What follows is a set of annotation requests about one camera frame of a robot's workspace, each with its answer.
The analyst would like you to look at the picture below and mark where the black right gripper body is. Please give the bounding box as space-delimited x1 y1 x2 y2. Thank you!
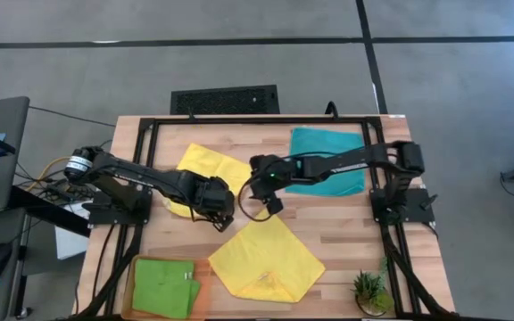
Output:
248 154 303 198

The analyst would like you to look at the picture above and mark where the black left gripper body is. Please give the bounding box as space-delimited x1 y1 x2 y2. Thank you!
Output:
192 176 236 223

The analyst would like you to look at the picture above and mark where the plain yellow microfiber towel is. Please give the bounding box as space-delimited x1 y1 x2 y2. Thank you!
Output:
162 142 253 219

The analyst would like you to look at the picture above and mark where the yellow towel with white label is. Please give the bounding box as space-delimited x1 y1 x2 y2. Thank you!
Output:
207 208 327 304

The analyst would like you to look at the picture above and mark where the teal microfiber towel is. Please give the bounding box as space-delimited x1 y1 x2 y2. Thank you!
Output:
285 127 368 197

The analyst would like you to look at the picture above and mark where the green microfiber towel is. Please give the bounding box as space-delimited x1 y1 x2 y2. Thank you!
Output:
131 258 202 320

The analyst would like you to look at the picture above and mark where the orange plastic tray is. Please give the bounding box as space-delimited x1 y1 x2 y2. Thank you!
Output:
120 254 213 321

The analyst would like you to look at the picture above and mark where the black perforated box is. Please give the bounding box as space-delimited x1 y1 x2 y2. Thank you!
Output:
170 84 280 116

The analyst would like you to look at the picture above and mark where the small potted succulent plant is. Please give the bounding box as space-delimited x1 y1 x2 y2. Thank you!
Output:
352 269 395 317

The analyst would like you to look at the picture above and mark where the white paper sheet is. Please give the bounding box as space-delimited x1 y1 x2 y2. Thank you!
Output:
54 200 91 260

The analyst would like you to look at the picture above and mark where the black desk crossbar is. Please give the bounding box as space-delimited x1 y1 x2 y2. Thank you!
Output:
9 185 92 237

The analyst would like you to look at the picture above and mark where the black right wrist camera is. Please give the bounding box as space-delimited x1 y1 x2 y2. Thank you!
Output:
265 195 286 216

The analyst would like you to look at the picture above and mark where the black metal table frame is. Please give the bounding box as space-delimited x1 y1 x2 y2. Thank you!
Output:
76 115 463 321

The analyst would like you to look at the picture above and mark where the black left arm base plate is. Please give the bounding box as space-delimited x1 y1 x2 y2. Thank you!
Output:
87 191 153 226

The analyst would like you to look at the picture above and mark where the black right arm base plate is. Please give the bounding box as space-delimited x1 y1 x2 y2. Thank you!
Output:
370 186 436 226

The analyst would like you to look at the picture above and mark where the black cable bundle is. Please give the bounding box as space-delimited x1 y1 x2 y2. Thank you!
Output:
15 140 115 202

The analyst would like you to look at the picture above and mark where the yellow cable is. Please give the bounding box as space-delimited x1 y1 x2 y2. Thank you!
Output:
27 155 73 193

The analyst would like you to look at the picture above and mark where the thin black floor cable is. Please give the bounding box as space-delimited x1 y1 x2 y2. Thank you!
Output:
28 105 116 128

